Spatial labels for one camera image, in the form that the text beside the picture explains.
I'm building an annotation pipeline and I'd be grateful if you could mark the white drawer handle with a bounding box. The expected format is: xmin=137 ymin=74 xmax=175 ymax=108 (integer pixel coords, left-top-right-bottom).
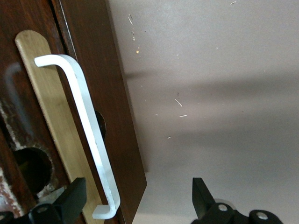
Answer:
xmin=34 ymin=54 xmax=121 ymax=220

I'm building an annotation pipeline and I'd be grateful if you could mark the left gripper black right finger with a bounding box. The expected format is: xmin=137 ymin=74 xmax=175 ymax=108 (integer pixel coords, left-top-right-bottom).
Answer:
xmin=191 ymin=177 xmax=285 ymax=224

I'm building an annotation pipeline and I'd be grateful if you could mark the dark brown wooden cabinet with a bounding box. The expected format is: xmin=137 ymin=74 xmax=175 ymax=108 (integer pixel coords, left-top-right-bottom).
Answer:
xmin=50 ymin=0 xmax=148 ymax=224

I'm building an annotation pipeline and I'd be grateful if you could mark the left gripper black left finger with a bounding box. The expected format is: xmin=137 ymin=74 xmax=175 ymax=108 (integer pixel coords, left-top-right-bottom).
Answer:
xmin=0 ymin=177 xmax=87 ymax=224

